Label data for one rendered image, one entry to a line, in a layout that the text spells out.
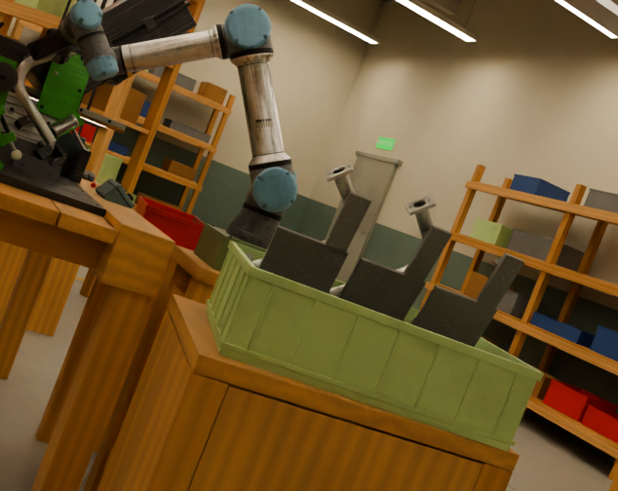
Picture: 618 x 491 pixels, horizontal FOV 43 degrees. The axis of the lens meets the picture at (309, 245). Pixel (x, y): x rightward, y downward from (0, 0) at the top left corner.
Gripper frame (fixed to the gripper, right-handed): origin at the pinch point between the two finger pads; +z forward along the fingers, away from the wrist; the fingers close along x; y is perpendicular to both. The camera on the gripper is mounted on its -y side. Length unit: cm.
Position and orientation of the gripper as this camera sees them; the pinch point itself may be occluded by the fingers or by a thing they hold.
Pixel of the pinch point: (51, 54)
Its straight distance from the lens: 246.0
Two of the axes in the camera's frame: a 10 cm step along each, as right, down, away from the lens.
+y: 7.7, -4.3, 4.7
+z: -4.9, 0.7, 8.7
